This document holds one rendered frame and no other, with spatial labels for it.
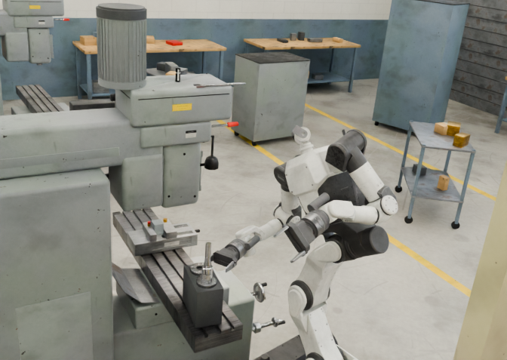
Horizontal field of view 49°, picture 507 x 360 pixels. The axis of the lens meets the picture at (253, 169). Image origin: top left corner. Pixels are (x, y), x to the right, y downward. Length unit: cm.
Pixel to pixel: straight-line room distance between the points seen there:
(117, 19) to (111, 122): 42
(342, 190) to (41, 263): 126
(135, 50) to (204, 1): 739
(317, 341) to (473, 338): 158
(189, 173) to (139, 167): 26
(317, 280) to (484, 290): 149
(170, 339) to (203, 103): 122
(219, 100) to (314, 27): 846
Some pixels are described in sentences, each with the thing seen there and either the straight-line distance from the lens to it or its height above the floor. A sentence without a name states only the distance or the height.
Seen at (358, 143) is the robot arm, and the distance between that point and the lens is 227.
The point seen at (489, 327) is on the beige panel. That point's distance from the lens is 117.
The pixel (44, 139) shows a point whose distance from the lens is 234.
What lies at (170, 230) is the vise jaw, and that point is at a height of 104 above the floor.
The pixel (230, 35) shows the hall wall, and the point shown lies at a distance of 1000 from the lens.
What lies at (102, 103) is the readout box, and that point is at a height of 172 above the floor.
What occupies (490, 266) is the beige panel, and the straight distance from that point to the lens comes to 113.
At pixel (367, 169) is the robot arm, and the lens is 225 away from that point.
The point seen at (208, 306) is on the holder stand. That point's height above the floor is 103.
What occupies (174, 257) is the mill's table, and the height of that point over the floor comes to 93.
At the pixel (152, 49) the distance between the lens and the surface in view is 857.
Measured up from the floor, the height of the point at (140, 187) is 145.
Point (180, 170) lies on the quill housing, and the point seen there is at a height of 150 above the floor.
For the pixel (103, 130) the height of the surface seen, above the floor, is 173.
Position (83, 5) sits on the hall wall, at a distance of 909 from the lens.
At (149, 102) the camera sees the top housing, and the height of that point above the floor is 184.
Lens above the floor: 250
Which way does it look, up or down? 22 degrees down
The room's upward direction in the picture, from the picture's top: 5 degrees clockwise
